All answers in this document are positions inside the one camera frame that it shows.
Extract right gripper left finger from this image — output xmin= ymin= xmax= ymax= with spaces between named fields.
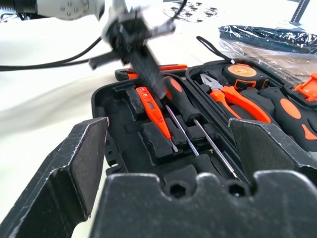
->
xmin=0 ymin=117 xmax=110 ymax=238

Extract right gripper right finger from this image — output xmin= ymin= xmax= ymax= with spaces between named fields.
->
xmin=228 ymin=118 xmax=317 ymax=186

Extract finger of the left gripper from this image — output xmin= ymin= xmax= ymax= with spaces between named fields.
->
xmin=122 ymin=48 xmax=170 ymax=100
xmin=88 ymin=50 xmax=122 ymax=71

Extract black orange utility knife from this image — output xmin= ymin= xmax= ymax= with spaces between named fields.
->
xmin=114 ymin=63 xmax=189 ymax=81

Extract orange voltage tester pen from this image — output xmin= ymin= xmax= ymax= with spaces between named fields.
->
xmin=135 ymin=85 xmax=179 ymax=153

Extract long black orange screwdriver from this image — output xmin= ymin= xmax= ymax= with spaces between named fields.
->
xmin=161 ymin=76 xmax=243 ymax=182

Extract black tool case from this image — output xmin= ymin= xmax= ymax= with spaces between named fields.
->
xmin=91 ymin=58 xmax=317 ymax=192

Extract short black orange screwdriver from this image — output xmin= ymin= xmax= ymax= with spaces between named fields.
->
xmin=164 ymin=103 xmax=201 ymax=157

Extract round perforated metal plate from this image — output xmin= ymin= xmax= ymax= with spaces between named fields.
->
xmin=162 ymin=0 xmax=225 ymax=24

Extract black orange tape measure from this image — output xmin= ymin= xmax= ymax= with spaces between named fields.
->
xmin=196 ymin=35 xmax=269 ymax=91

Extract bagged tan material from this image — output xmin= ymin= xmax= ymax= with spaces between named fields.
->
xmin=220 ymin=42 xmax=317 ymax=85

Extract bagged dark blue cloth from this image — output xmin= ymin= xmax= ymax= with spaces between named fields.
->
xmin=217 ymin=24 xmax=317 ymax=56

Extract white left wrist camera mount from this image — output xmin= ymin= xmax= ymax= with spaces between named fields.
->
xmin=101 ymin=0 xmax=139 ymax=45

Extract black orange hammer handle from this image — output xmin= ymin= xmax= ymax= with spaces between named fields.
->
xmin=257 ymin=86 xmax=317 ymax=152

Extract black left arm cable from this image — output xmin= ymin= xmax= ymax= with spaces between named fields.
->
xmin=0 ymin=36 xmax=104 ymax=73

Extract orange handled pliers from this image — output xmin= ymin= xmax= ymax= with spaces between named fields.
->
xmin=200 ymin=72 xmax=272 ymax=125

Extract dark grey window frame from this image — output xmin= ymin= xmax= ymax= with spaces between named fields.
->
xmin=284 ymin=0 xmax=311 ymax=25

